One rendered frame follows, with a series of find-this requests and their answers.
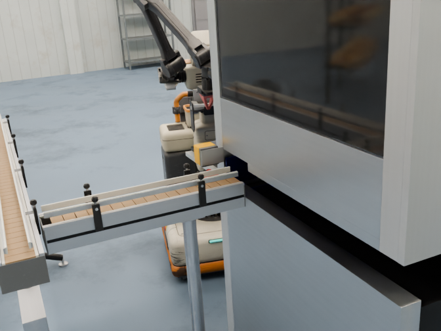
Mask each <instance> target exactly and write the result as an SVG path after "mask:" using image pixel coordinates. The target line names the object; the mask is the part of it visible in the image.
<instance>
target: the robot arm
mask: <svg viewBox="0 0 441 331"><path fill-rule="evenodd" d="M133 2H134V3H136V4H137V5H138V7H139V8H140V9H141V11H142V13H143V15H144V17H145V19H146V21H147V23H148V26H149V28H150V30H151V33H152V35H153V37H154V39H155V41H156V43H157V45H158V48H159V51H160V54H161V59H160V60H159V61H160V64H161V67H159V68H158V69H157V72H158V78H159V83H174V82H181V81H182V80H180V79H179V72H181V73H182V72H183V71H184V70H183V68H185V67H186V62H185V60H184V59H183V57H182V56H181V55H180V52H179V51H178V50H173V49H172V47H171V45H170V43H169V41H168V38H167V36H166V35H165V32H164V30H163V27H162V25H161V23H160V21H159V18H160V20H161V21H162V22H163V23H164V24H165V25H166V26H167V27H168V28H169V29H170V30H171V32H172V33H173V34H174V35H175V36H176V37H177V39H178V40H179V41H180V42H181V43H182V44H183V45H184V47H185V48H186V50H187V52H188V54H189V55H190V56H191V58H192V59H193V61H194V63H195V65H196V68H199V69H201V85H198V93H199V95H200V97H201V99H202V101H203V103H204V105H205V107H206V109H207V110H210V108H211V106H212V104H213V86H212V76H211V56H210V47H208V46H207V45H206V44H205V43H202V42H201V41H200V40H199V39H198V38H196V37H195V36H193V35H192V34H191V33H190V32H189V30H188V29H187V28H186V27H185V26H184V25H183V24H182V22H181V21H180V20H179V19H178V18H177V17H176V16H175V15H174V14H173V13H172V12H171V10H170V9H169V8H168V7H167V6H166V5H165V3H164V2H163V1H162V0H133ZM158 17H159V18H158ZM207 98H210V100H209V105H208V104H207V101H206V99H207Z"/></svg>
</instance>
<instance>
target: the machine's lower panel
mask: <svg viewBox="0 0 441 331"><path fill-rule="evenodd" d="M244 185H245V207H242V208H237V209H234V210H229V211H227V219H228V240H229V252H230V272H231V284H232V305H233V316H234V331H419V321H420V312H421V300H420V299H419V298H417V297H415V296H414V295H413V294H411V293H409V292H408V291H407V290H405V289H403V288H402V287H401V286H399V285H397V284H396V283H394V282H393V281H391V280H390V279H388V278H387V277H385V276H384V275H382V274H381V273H379V272H378V271H376V270H375V269H373V268H372V267H370V266H369V265H367V264H366V263H364V262H363V261H361V260H360V259H358V258H357V257H355V256H353V255H352V254H350V253H349V252H347V251H346V250H344V249H343V248H342V247H340V246H338V245H337V244H336V243H334V242H332V241H331V240H330V239H328V238H326V237H325V236H324V235H322V234H320V233H319V232H317V231H315V230H314V229H313V228H311V227H309V226H308V225H307V224H305V223H303V222H302V221H301V220H299V219H297V218H296V217H295V216H293V215H291V214H290V213H289V212H287V211H285V210H284V209H282V208H281V207H279V206H278V205H276V204H275V203H273V202H272V201H270V200H269V199H267V198H266V197H264V196H263V195H262V194H260V193H258V192H257V191H256V190H254V189H252V188H251V187H249V186H248V185H246V184H245V183H244Z"/></svg>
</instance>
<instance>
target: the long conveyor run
mask: <svg viewBox="0 0 441 331"><path fill-rule="evenodd" d="M5 117H6V118H7V119H6V118H4V119H2V118H1V114H0V287H1V291H2V294H7V293H11V292H15V291H18V290H23V289H26V288H30V287H33V286H38V285H40V284H44V283H48V282H50V278H49V272H48V268H47V262H46V258H45V252H44V250H43V246H42V243H41V239H40V236H39V235H40V234H41V229H40V225H39V219H38V215H37V209H36V206H35V205H36V204H37V200H36V199H32V200H29V197H28V193H27V190H26V188H27V187H28V186H27V182H26V176H25V172H24V166H23V163H24V160H23V159H21V160H18V151H17V147H16V141H15V136H16V135H15V134H14V133H13V134H12V132H11V126H10V121H9V117H10V116H9V115H6V116H5ZM12 140H13V141H12ZM13 143H14V144H13ZM19 164H20V165H19ZM20 167H21V168H20ZM21 171H22V172H21ZM31 205H32V207H31ZM32 208H33V211H32Z"/></svg>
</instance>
